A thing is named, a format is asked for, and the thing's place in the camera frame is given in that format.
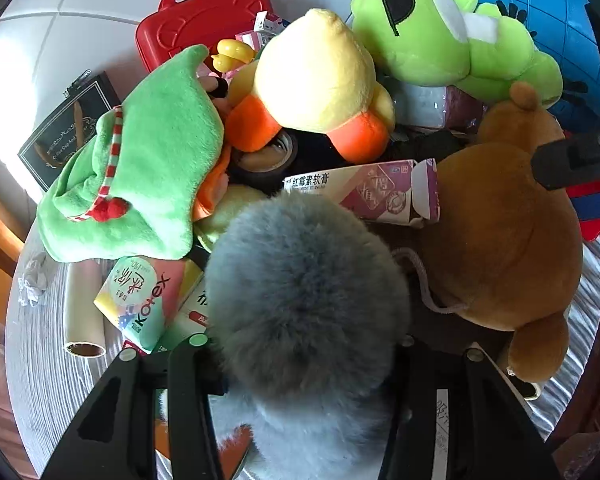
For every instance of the small yellow rubber duck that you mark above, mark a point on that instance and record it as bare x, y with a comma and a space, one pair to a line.
232, 55

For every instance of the red blue toy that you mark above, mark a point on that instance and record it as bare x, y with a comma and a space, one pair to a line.
595, 205

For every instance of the brown wooden frame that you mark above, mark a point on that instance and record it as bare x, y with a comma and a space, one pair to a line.
0, 240

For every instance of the small pink white box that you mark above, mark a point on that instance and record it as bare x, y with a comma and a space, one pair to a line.
267, 22

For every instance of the black tape roll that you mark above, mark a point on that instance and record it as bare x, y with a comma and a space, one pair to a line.
260, 172

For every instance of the white green packet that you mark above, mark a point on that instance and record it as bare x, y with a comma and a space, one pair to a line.
190, 310

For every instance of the pastel pad packet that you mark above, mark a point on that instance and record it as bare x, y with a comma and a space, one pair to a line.
140, 300

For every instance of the red plastic case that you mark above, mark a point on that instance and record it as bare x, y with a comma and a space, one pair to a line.
180, 30

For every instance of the crumpled white tissue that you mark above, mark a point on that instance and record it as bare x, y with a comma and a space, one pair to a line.
30, 280

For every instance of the pink white medicine box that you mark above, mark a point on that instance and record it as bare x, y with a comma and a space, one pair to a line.
370, 190

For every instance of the brown bear plush toy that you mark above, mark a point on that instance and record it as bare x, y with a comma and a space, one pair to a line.
500, 240

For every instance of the green frog plush toy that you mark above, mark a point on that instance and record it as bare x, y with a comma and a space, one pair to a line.
430, 50

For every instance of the white paper roll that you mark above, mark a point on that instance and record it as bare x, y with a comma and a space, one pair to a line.
82, 310

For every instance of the purple white packet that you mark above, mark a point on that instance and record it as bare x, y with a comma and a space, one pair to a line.
425, 105

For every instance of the black gift box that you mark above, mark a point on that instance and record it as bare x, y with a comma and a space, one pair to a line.
65, 130

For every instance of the grey fluffy plush toy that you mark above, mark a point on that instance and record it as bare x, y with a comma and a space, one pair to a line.
305, 280

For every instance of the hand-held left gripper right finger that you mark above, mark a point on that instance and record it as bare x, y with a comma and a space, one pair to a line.
415, 375

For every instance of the yellow duck plush toy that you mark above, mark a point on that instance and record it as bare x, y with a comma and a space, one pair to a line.
310, 75

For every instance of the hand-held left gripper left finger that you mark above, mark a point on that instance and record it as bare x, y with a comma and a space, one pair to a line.
187, 385

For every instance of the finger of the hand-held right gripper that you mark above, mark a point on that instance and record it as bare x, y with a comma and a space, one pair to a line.
570, 160

